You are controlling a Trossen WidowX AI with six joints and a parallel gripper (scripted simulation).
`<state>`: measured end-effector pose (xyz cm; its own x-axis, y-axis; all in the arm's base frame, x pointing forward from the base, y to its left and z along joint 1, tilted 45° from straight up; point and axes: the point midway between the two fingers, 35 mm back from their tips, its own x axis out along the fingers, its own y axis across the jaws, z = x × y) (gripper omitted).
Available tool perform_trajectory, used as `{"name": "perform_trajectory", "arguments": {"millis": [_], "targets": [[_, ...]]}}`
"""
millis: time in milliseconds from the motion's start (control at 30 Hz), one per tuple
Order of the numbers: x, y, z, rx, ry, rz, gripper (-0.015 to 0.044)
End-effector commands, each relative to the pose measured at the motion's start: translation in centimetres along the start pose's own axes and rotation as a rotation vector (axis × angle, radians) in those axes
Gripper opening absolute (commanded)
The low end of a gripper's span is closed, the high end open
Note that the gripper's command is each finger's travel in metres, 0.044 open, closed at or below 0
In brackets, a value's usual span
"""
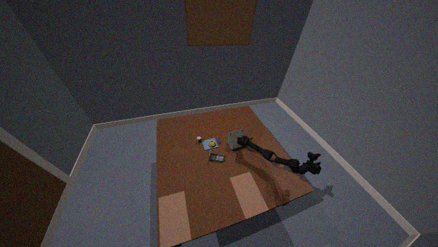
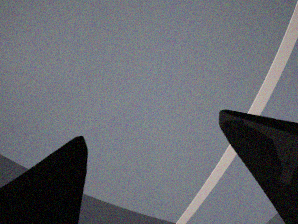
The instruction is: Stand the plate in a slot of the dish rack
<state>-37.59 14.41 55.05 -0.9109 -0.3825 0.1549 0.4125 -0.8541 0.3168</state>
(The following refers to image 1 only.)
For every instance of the blue rectangular mat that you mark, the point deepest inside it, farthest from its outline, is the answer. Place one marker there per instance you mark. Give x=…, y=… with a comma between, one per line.
x=206, y=144

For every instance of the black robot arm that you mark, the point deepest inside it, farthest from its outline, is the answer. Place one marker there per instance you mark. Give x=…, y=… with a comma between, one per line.
x=267, y=154

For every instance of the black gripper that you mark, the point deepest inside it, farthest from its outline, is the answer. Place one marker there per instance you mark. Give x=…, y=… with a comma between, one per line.
x=312, y=157

